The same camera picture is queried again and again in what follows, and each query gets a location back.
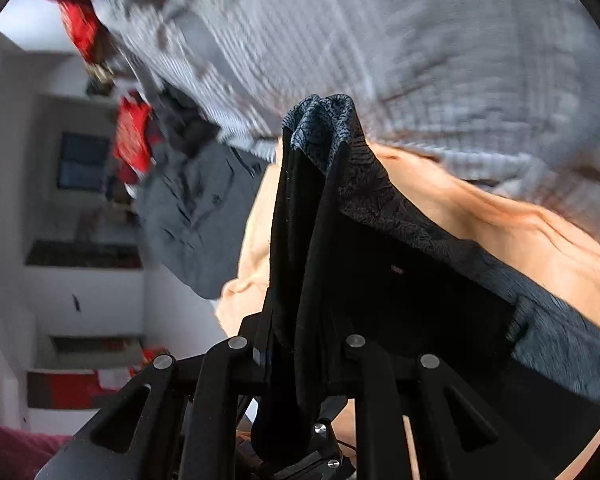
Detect window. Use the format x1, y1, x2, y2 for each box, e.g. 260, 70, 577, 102
57, 131, 112, 191

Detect dark green cloth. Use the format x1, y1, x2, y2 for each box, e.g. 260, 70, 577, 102
152, 85, 222, 157

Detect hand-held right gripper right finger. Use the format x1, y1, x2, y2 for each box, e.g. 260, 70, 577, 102
330, 334, 556, 480

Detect peach blanket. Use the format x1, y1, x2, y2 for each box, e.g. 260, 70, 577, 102
215, 140, 600, 480

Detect grey jacket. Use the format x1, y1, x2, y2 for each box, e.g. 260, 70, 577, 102
135, 140, 272, 301

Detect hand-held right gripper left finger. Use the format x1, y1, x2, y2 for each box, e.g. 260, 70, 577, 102
35, 310, 276, 480

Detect grey striped duvet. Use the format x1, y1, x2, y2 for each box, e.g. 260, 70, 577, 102
80, 0, 600, 253

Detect black pants with blue stripe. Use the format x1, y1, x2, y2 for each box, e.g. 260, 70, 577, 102
250, 94, 600, 466

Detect pink cloth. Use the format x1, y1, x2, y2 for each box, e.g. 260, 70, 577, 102
0, 415, 73, 480

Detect red cloth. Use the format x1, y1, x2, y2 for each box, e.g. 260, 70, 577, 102
25, 0, 106, 63

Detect red embroidered cushion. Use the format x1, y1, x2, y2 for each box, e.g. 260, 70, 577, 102
112, 97, 154, 186

